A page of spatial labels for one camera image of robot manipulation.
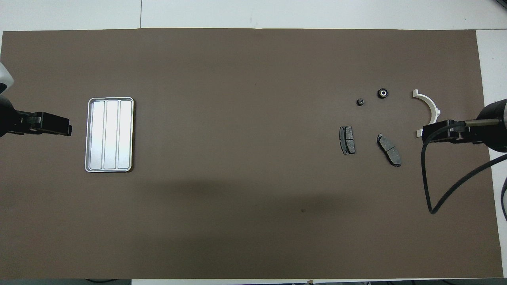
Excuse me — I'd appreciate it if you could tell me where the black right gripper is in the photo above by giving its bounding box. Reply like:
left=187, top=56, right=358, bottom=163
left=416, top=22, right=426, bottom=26
left=421, top=120, right=476, bottom=144

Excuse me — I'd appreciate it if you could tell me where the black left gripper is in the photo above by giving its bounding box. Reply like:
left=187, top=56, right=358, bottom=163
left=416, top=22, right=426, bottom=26
left=17, top=112, right=73, bottom=137

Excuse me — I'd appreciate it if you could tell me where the silver metal tray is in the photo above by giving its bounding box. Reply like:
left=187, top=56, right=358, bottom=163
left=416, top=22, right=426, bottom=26
left=85, top=97, right=134, bottom=173

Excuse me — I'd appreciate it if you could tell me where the elongated dark brake pad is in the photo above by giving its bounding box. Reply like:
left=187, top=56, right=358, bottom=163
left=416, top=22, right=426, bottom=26
left=377, top=134, right=402, bottom=167

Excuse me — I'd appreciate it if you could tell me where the rectangular dark brake pad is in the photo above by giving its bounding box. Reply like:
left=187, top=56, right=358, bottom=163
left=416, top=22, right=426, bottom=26
left=339, top=126, right=356, bottom=155

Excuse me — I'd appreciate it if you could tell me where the brown table mat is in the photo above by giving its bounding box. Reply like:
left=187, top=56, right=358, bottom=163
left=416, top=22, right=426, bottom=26
left=0, top=28, right=503, bottom=279

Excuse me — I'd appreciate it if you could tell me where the white semicircular plastic bracket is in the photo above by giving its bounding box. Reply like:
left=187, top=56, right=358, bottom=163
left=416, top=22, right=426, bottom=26
left=412, top=89, right=441, bottom=138

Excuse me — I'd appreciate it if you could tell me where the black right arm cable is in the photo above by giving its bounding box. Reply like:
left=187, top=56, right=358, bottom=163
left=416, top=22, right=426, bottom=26
left=421, top=119, right=507, bottom=215

